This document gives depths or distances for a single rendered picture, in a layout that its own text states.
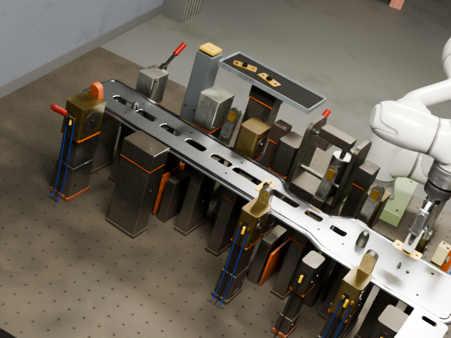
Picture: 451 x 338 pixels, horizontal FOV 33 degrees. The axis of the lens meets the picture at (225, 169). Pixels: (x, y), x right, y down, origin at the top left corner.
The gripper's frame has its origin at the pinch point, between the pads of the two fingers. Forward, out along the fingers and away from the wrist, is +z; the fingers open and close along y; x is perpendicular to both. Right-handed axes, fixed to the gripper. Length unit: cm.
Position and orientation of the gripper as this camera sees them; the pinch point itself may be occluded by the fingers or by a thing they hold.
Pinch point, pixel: (413, 239)
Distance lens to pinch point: 224.7
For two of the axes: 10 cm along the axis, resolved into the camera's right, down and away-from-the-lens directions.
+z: -2.6, 8.0, 5.4
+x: 8.1, 4.8, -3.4
